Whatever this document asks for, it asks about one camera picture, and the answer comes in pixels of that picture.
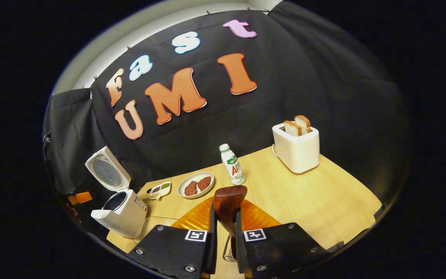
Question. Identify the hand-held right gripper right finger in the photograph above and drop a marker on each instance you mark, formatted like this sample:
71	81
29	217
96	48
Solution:
239	248

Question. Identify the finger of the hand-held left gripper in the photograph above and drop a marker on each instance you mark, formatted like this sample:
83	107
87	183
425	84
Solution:
80	198

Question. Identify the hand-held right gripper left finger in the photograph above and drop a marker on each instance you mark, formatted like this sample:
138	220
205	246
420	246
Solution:
212	248

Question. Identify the brown wooden spoon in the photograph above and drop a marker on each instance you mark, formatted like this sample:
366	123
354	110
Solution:
229	203

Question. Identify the white rice cooker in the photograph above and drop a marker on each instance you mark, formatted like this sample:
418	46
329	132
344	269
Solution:
126	217

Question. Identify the white round plate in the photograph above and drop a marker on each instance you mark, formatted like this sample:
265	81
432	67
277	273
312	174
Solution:
196	195

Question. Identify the brown meat patty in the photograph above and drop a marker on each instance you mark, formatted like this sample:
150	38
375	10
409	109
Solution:
191	188
204	183

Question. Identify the white divided grain dish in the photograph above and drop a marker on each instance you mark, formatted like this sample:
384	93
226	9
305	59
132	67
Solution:
160	190

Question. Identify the white drink bottle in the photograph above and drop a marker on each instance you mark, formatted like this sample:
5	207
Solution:
233	166

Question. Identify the white toaster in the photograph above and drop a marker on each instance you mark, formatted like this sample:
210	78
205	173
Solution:
296	153

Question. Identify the row of black cloth clips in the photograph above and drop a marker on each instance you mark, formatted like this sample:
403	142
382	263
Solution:
128	48

